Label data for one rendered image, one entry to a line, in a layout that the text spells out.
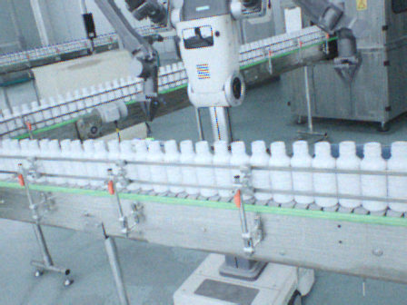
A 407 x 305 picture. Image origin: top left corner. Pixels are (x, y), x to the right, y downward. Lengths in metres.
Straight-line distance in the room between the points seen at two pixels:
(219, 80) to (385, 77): 3.14
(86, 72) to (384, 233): 4.77
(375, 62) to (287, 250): 3.70
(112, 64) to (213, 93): 3.92
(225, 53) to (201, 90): 0.20
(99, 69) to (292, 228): 4.65
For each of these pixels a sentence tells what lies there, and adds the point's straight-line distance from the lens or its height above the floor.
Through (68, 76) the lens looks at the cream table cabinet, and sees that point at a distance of 5.48.
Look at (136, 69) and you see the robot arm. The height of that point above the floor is 1.38.
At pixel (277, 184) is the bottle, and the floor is 1.06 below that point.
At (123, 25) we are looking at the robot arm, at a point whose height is 1.53.
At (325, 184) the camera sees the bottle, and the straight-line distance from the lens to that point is 1.17.
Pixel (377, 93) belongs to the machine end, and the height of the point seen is 0.42.
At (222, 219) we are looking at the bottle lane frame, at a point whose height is 0.95.
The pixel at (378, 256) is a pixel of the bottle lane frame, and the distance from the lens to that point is 1.21.
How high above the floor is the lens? 1.54
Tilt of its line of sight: 18 degrees down
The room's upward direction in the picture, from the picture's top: 10 degrees counter-clockwise
